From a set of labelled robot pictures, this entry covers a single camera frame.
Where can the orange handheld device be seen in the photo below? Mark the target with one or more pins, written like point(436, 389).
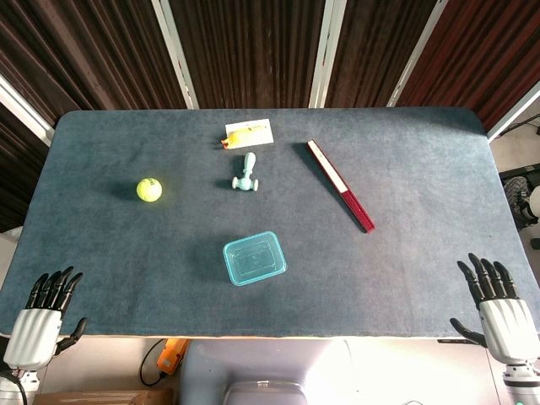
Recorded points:
point(171, 356)

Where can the yellow toy on card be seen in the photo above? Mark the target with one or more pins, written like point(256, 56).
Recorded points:
point(265, 131)

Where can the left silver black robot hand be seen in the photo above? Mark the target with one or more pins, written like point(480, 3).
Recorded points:
point(34, 337)

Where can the light blue toy scooter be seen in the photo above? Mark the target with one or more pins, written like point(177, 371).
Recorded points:
point(246, 182)

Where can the black wheeled equipment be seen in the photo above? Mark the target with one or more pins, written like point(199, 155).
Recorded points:
point(512, 190)

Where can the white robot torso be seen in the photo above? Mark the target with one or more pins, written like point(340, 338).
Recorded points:
point(270, 363)

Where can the yellow-green tennis ball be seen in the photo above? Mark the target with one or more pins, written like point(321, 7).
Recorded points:
point(149, 190)

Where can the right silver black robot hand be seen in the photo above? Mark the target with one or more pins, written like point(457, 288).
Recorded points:
point(508, 329)

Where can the brown cardboard box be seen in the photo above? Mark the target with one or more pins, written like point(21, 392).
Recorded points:
point(101, 397)

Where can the clear blue plastic container lid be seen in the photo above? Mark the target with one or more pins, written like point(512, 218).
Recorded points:
point(255, 258)

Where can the clear plastic container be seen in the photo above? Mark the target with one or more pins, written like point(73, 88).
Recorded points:
point(253, 263)

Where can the blue felt table cloth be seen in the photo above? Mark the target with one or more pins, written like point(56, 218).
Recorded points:
point(379, 274)

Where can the red folded hand fan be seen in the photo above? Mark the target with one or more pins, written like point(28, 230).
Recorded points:
point(339, 183)

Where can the yellow rubber chicken toy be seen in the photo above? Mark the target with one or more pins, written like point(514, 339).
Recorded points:
point(241, 137)

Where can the black table control panel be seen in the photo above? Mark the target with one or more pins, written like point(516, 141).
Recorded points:
point(450, 340)

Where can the dark brown ribbed partition panel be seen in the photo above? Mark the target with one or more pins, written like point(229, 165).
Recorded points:
point(371, 50)
point(249, 50)
point(84, 50)
point(485, 50)

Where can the white partition frame post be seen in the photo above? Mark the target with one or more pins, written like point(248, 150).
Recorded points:
point(415, 55)
point(325, 55)
point(177, 55)
point(514, 111)
point(25, 109)

